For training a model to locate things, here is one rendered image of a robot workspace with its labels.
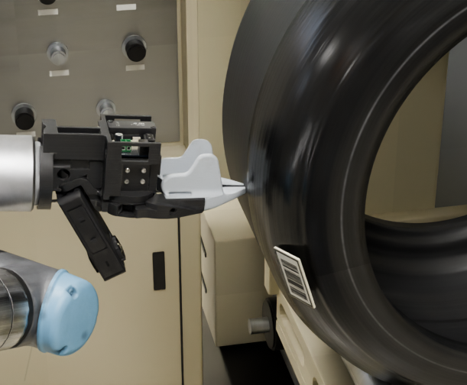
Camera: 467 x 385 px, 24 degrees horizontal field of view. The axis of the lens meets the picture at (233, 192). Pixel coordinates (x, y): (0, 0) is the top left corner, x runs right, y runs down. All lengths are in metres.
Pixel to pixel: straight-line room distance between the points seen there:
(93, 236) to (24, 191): 0.09
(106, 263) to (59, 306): 0.15
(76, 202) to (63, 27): 0.69
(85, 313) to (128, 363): 0.96
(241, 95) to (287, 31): 0.11
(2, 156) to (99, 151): 0.09
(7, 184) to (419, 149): 0.64
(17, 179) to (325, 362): 0.49
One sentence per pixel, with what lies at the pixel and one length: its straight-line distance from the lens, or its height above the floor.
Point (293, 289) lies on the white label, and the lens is 1.11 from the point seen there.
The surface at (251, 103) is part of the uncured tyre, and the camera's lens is 1.11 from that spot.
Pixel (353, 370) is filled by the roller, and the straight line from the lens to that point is 1.30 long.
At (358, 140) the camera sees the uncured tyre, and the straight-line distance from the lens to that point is 1.02.
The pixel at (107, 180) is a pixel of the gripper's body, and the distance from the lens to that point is 1.08.
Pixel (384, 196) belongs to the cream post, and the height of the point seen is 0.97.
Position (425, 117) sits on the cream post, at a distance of 1.50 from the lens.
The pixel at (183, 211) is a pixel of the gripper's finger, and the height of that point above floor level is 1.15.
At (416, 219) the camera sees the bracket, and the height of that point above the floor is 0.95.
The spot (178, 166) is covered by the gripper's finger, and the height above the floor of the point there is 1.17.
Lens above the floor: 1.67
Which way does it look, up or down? 27 degrees down
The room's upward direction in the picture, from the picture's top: straight up
